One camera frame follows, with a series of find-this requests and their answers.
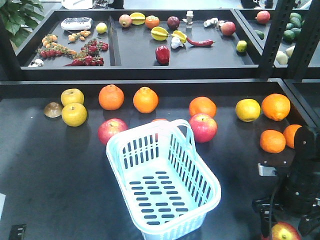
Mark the red bell pepper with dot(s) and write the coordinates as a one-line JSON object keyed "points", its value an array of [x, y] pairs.
{"points": [[162, 54]]}

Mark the orange with navel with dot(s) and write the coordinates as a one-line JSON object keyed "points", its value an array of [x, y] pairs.
{"points": [[276, 106]]}

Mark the small orange right pair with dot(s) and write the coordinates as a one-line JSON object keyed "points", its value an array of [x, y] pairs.
{"points": [[272, 141]]}

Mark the yellow orange fruit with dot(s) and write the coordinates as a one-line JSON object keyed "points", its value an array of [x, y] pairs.
{"points": [[248, 110]]}

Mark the red chili pepper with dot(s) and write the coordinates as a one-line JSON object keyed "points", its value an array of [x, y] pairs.
{"points": [[204, 43]]}

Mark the white garlic bulb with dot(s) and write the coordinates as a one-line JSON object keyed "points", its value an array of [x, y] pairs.
{"points": [[176, 43]]}

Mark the black wooden produce stand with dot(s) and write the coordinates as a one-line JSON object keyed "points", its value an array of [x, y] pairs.
{"points": [[56, 178]]}

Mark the bumpy orange left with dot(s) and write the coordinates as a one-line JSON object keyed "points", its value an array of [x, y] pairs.
{"points": [[111, 97]]}

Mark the brown kiwi half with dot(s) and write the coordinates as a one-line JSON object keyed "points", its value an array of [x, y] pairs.
{"points": [[53, 110]]}

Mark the green potted plant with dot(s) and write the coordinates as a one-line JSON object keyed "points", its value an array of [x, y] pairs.
{"points": [[20, 18]]}

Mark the small orange tangerine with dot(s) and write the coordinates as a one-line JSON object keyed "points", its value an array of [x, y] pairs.
{"points": [[159, 119]]}

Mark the orange centre back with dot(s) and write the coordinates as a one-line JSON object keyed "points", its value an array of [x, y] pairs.
{"points": [[202, 105]]}

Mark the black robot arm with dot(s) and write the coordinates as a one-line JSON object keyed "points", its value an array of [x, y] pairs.
{"points": [[297, 191]]}

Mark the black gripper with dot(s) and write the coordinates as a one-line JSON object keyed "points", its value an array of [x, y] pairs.
{"points": [[275, 215]]}

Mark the light blue plastic basket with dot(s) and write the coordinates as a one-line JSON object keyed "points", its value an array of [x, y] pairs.
{"points": [[167, 187]]}

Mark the yellow pear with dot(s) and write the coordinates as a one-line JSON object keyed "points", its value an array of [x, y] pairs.
{"points": [[74, 114], [72, 95]]}

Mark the yellow pear back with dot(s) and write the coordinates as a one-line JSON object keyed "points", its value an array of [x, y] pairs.
{"points": [[72, 95]]}

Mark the yellow pear front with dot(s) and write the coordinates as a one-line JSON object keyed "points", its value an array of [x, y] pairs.
{"points": [[74, 114]]}

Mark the pink red apple right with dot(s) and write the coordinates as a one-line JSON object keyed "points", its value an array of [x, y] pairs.
{"points": [[204, 127]]}

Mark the small orange far right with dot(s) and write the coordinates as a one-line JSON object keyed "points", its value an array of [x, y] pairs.
{"points": [[289, 134]]}

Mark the pink red apple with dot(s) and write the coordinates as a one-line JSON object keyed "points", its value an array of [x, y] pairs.
{"points": [[109, 128], [204, 127]]}

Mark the bumpy orange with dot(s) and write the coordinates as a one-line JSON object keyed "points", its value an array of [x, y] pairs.
{"points": [[145, 100], [111, 97]]}

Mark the pink red apple left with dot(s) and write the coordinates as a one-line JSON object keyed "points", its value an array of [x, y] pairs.
{"points": [[109, 128]]}

